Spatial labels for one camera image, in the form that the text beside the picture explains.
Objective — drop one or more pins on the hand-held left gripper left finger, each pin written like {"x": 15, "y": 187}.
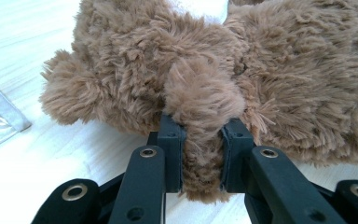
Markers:
{"x": 143, "y": 186}

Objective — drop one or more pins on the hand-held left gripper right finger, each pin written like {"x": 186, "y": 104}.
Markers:
{"x": 276, "y": 186}

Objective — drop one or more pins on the brown teddy bear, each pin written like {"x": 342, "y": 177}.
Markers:
{"x": 292, "y": 77}

